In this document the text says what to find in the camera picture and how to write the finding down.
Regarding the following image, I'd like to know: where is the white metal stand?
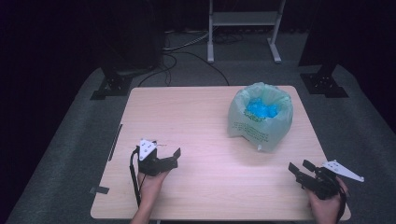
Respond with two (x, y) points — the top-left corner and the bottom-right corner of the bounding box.
(205, 0), (287, 65)

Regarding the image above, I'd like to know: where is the green plastic bag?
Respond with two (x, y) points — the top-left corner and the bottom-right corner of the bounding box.
(226, 81), (294, 154)

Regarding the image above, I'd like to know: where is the person's right hand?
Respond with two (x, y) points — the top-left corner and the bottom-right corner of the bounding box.
(305, 176), (350, 224)

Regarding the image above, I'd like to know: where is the right hand-held gripper black cable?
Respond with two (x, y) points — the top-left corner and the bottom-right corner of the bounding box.
(335, 186), (349, 224)

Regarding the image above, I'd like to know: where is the person's left hand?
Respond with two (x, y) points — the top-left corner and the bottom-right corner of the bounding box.
(137, 170), (171, 203)

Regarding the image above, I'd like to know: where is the crumpled blue plastic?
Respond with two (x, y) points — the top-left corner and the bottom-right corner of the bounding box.
(245, 96), (280, 119)

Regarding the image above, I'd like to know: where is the large dark box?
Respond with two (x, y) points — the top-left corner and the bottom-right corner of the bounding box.
(98, 0), (166, 77)

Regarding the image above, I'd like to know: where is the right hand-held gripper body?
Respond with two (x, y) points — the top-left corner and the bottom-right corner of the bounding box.
(310, 159), (365, 201)

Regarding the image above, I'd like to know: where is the left hand-held gripper black cable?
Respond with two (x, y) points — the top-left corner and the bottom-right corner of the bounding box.
(129, 145), (144, 208)

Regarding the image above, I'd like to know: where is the black tape piece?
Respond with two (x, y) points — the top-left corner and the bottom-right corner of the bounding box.
(89, 185), (110, 196)

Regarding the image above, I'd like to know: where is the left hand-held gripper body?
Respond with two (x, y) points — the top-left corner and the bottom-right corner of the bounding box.
(136, 138), (166, 177)

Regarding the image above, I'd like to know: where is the grey floor cable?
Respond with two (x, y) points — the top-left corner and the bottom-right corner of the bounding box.
(162, 29), (210, 52)

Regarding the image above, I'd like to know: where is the black floor cable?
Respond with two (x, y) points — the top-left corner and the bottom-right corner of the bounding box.
(137, 50), (231, 88)

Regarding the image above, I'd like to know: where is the black stand base plate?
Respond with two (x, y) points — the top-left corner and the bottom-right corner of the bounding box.
(299, 72), (350, 99)
(89, 74), (134, 101)

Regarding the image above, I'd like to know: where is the hand-held gripper black cable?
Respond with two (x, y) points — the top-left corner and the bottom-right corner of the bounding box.
(335, 186), (349, 224)
(129, 145), (144, 208)

